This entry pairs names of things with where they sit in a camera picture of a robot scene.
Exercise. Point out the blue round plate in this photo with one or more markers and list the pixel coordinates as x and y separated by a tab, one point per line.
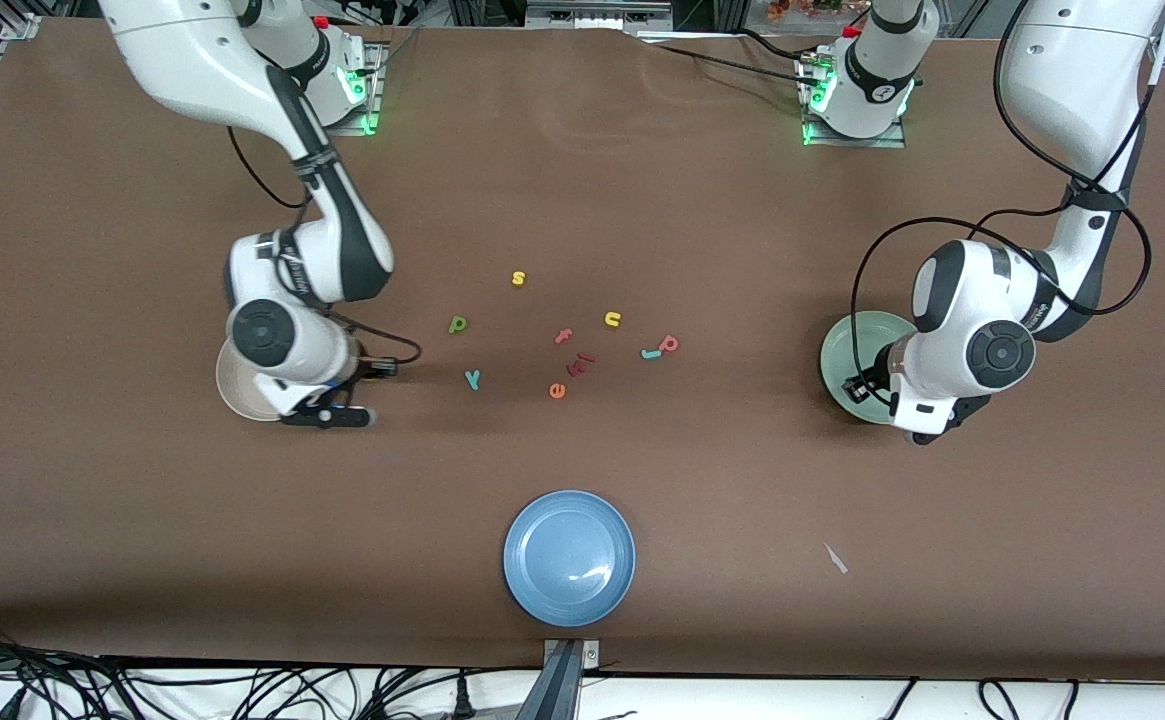
569	558

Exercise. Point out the aluminium corner bracket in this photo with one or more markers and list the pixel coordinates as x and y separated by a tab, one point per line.
24	27

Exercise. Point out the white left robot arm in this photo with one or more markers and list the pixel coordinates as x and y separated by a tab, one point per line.
1072	80

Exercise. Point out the black aluminium frame post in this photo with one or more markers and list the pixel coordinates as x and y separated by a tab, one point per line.
712	12

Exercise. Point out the green foam letter p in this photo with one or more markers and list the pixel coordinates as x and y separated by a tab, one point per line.
453	326

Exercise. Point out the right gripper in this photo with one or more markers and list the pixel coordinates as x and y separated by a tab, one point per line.
366	365

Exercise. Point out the beige round plate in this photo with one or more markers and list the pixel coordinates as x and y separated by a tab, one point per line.
237	390

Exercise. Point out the orange leafy decoration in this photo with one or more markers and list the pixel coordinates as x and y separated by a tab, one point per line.
802	8

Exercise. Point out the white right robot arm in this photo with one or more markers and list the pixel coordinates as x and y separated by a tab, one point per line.
192	60

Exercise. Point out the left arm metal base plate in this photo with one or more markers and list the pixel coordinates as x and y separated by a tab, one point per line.
857	143

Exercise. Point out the brown table cover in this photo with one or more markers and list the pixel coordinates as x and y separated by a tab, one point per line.
582	200

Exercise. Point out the grey power strip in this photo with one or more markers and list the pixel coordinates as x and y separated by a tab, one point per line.
597	14

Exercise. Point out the pink foam letter p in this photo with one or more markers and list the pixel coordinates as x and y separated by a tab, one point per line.
665	347

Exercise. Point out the white paper scrap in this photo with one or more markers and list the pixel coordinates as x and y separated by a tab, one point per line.
835	558

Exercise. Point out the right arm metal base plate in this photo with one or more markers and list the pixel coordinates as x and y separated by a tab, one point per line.
376	95

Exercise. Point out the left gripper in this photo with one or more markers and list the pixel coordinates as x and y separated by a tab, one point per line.
873	380

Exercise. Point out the front camera mount post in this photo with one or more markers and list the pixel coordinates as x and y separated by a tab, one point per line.
562	690

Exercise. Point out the green round plate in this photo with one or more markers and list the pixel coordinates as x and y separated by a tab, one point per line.
872	335

